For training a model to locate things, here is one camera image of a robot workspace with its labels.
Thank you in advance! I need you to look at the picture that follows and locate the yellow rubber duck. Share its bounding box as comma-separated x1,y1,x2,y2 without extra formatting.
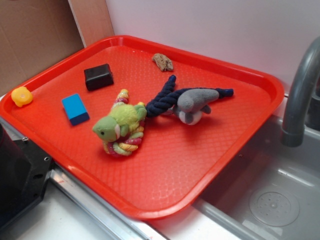
11,86,33,108

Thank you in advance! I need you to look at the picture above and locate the red plastic tray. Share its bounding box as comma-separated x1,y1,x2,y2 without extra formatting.
0,36,284,220

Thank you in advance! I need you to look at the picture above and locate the brown wood chunk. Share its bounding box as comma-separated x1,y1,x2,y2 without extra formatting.
152,53,174,72

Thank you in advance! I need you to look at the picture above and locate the black rectangular block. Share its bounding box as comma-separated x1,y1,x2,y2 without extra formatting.
84,63,114,91

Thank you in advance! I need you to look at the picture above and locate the blue rectangular block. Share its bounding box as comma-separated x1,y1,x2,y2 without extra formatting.
61,93,90,126

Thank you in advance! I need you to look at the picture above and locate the light wooden board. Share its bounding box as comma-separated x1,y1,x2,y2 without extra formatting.
68,0,115,47

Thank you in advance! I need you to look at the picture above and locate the grey toy sink basin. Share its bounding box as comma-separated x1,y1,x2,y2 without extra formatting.
194,103,320,240

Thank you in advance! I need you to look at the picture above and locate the grey sink faucet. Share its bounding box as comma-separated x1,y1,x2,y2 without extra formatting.
280,37,320,147

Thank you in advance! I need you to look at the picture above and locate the brown cardboard panel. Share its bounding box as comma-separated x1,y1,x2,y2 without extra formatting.
0,0,84,95

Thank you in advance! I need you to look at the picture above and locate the grey plush navy rope toy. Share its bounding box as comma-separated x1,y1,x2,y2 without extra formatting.
146,75,234,126

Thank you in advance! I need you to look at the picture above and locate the green plush rope toy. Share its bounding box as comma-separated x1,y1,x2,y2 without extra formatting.
92,89,147,157

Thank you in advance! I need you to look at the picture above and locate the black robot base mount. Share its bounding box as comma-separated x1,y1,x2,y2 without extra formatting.
0,126,53,231

